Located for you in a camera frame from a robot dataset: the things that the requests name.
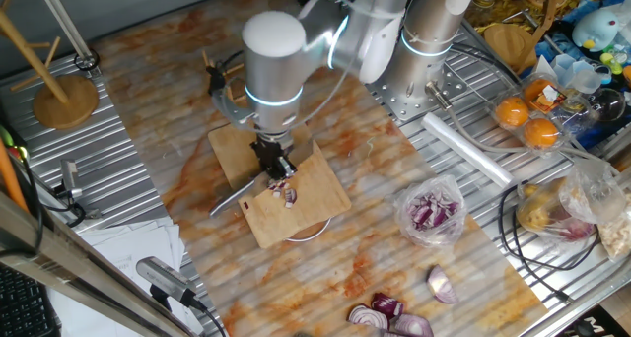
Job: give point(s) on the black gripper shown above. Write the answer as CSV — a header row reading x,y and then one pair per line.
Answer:
x,y
270,152

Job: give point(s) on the steel cleaver knife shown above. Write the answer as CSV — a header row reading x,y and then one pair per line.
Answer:
x,y
231,199

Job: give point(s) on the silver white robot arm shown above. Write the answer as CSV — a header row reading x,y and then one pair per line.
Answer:
x,y
276,56

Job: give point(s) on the large red onion chunk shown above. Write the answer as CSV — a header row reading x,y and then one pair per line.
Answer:
x,y
271,183

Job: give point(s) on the chopped red onion slice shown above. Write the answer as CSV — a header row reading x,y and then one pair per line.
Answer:
x,y
276,194
284,184

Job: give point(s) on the small red onion piece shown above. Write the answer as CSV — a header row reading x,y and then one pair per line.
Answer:
x,y
291,196

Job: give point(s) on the wooden cutting board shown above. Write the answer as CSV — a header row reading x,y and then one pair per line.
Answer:
x,y
305,209

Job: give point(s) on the wooden peg knife rack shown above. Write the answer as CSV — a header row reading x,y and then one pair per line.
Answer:
x,y
240,95

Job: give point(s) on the orange marble pattern mat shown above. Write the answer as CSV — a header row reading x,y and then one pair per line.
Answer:
x,y
345,258

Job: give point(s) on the stack of white papers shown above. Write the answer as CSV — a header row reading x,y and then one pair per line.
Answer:
x,y
143,243

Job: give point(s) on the bag of chopped onion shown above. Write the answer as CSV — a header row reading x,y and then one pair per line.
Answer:
x,y
431,211

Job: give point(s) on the ringed red onion half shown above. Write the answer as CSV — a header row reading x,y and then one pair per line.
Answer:
x,y
367,317

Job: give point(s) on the dark purple onion wedge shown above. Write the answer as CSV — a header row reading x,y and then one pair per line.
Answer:
x,y
387,305

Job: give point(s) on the white plastic film roll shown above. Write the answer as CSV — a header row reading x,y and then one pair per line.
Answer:
x,y
468,150

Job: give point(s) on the pale red onion wedge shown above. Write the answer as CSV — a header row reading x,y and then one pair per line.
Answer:
x,y
442,285

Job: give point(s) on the wooden mug tree stand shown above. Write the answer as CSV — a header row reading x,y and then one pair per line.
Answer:
x,y
66,103

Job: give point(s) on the white stand pole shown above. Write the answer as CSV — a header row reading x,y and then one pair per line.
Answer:
x,y
61,19

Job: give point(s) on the plastic bag of potatoes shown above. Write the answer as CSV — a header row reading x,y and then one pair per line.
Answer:
x,y
537,214

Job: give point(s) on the orange stick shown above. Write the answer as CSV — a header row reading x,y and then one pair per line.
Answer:
x,y
9,174

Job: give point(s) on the orange fruit with label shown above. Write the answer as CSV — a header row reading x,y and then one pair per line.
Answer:
x,y
535,89

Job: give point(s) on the black keyboard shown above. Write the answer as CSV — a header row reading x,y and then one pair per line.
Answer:
x,y
24,307

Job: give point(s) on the clear plastic orange container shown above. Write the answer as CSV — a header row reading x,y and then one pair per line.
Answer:
x,y
562,125

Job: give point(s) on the clear plastic cups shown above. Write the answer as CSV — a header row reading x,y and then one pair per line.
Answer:
x,y
574,76

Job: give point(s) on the dark glass bowl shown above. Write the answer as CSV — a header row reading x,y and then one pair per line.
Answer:
x,y
609,104

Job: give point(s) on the clear bag of garlic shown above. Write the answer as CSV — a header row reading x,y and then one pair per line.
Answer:
x,y
616,238

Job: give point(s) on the blue plush toy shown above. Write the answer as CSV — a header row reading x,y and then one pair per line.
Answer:
x,y
596,29

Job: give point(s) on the green yellow small toys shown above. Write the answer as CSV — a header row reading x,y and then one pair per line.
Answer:
x,y
611,62

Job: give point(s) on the black box with letters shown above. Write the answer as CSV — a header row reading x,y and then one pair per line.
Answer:
x,y
591,327

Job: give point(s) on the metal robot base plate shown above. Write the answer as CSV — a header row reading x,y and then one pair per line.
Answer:
x,y
377,88

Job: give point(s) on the grey camera on clamp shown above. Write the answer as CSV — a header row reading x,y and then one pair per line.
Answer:
x,y
70,174

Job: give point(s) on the metal frame beam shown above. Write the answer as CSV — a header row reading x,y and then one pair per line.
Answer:
x,y
74,273

